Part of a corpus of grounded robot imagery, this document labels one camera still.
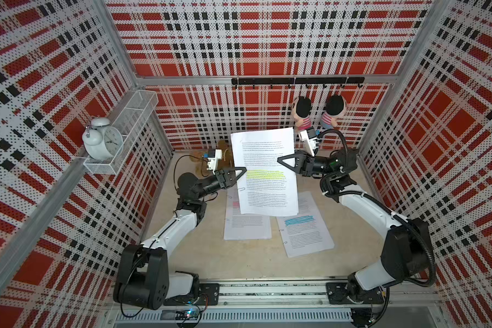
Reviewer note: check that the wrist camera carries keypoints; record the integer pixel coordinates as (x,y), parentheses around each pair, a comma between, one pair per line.
(309,137)
(212,157)

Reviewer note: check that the document with pink highlight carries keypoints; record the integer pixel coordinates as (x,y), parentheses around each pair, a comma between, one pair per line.
(240,227)

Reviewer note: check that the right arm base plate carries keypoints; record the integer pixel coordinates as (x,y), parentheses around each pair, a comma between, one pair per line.
(336,293)

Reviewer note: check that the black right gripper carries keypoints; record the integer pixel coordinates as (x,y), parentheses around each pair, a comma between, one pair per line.
(303,164)

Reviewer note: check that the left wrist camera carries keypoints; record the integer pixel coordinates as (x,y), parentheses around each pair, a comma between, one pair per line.
(212,157)

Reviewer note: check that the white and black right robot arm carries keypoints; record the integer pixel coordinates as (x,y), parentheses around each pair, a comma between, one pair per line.
(407,254)

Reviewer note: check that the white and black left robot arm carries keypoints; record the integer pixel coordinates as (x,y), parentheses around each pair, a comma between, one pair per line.
(143,278)

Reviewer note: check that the doll with pink striped shirt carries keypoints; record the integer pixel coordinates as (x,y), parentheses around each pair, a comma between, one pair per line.
(301,109)

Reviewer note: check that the white wire mesh shelf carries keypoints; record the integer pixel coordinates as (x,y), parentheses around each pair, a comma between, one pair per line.
(130,121)

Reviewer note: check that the black hook rail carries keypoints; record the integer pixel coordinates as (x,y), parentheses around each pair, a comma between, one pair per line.
(290,81)

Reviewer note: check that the green circuit board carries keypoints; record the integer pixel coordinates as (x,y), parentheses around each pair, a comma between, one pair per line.
(180,315)

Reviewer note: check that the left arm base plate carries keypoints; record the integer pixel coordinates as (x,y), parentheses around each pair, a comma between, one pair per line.
(205,294)

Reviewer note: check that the brown teddy bear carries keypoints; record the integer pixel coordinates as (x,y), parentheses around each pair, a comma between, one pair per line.
(196,157)

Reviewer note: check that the white alarm clock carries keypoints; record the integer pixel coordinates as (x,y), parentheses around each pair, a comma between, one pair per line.
(102,141)

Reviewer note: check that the document with blue highlight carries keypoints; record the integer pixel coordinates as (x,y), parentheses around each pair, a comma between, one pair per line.
(305,233)

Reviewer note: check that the aluminium front rail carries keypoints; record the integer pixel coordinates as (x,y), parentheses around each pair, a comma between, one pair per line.
(295,302)

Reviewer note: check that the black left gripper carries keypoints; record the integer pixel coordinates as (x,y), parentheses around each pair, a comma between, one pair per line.
(225,180)

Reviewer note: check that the doll with blue trousers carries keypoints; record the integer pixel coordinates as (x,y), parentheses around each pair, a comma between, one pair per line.
(335,109)

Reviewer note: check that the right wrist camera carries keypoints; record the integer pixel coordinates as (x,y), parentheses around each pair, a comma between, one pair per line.
(309,137)

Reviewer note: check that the document with yellow highlight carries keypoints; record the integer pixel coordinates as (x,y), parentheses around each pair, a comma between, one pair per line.
(271,188)

